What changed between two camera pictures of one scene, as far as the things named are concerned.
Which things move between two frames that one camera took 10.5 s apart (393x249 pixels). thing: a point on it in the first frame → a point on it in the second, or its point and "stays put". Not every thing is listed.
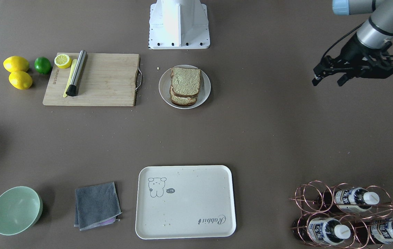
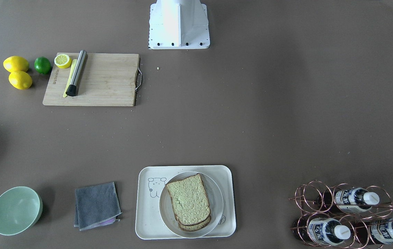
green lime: [42, 65] stays put
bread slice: [185, 82] → [189, 199]
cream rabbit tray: [183, 201] stays put
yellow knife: [73, 68] stays put
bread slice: [180, 101] → [196, 227]
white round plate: [164, 85] → [216, 201]
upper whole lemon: [16, 63] stays put
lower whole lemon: [20, 80] stays put
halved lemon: [63, 61] stays put
